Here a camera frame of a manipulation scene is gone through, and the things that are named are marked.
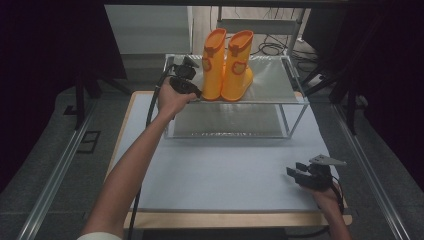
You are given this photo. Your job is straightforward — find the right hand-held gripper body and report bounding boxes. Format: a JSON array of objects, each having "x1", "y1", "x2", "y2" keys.
[{"x1": 294, "y1": 154, "x2": 348, "y2": 192}]

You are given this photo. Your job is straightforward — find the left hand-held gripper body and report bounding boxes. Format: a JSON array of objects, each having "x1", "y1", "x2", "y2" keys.
[{"x1": 168, "y1": 54, "x2": 203, "y2": 99}]

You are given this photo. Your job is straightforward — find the yellow rain boot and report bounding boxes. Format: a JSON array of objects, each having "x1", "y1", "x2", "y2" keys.
[
  {"x1": 200, "y1": 27, "x2": 228, "y2": 102},
  {"x1": 220, "y1": 29, "x2": 255, "y2": 102}
]

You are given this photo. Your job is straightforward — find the clear two-tier rack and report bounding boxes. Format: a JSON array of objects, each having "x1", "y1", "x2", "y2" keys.
[{"x1": 163, "y1": 53, "x2": 311, "y2": 140}]

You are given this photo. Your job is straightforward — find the person's right hand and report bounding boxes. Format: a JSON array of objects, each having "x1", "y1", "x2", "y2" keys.
[{"x1": 301, "y1": 184, "x2": 344, "y2": 218}]

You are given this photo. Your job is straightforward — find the person's left hand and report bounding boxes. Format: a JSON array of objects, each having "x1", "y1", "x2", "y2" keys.
[{"x1": 156, "y1": 79, "x2": 198, "y2": 120}]

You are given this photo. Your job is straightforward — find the grey panel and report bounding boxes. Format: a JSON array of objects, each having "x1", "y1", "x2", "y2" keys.
[{"x1": 104, "y1": 4, "x2": 194, "y2": 83}]

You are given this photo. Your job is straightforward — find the light blue table mat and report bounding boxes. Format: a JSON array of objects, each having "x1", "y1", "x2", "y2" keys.
[{"x1": 111, "y1": 91, "x2": 341, "y2": 213}]

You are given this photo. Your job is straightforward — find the black stand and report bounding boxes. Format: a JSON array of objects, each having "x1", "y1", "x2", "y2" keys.
[
  {"x1": 299, "y1": 59, "x2": 363, "y2": 136},
  {"x1": 73, "y1": 71, "x2": 132, "y2": 132}
]

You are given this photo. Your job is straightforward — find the grey metal stand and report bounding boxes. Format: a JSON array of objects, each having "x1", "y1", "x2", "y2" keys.
[{"x1": 216, "y1": 6, "x2": 303, "y2": 58}]

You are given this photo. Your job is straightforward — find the white sleeve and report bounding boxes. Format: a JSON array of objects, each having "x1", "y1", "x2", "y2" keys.
[{"x1": 77, "y1": 231, "x2": 123, "y2": 240}]

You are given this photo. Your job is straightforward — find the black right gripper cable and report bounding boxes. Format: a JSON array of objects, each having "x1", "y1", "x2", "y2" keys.
[{"x1": 286, "y1": 176, "x2": 347, "y2": 240}]

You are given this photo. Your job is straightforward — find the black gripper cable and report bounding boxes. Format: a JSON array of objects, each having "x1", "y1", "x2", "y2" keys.
[
  {"x1": 126, "y1": 63, "x2": 177, "y2": 240},
  {"x1": 286, "y1": 176, "x2": 347, "y2": 240}
]

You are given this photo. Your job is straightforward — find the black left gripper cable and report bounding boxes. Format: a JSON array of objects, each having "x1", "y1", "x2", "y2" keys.
[{"x1": 126, "y1": 63, "x2": 177, "y2": 240}]

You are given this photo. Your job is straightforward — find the aluminium rail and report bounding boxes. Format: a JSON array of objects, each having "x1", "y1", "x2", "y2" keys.
[
  {"x1": 333, "y1": 103, "x2": 412, "y2": 240},
  {"x1": 16, "y1": 99, "x2": 98, "y2": 240}
]

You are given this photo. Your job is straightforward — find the black floor cables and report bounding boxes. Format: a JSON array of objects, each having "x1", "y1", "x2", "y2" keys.
[{"x1": 249, "y1": 33, "x2": 323, "y2": 64}]

